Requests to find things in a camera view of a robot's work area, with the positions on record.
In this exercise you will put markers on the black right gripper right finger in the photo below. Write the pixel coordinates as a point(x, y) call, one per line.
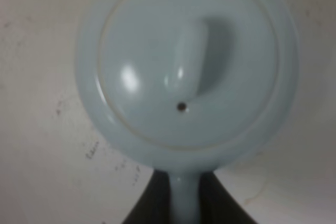
point(217, 205)

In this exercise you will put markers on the light blue porcelain teapot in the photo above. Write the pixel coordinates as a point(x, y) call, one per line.
point(187, 86)

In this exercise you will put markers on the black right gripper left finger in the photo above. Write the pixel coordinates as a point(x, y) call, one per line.
point(154, 204)

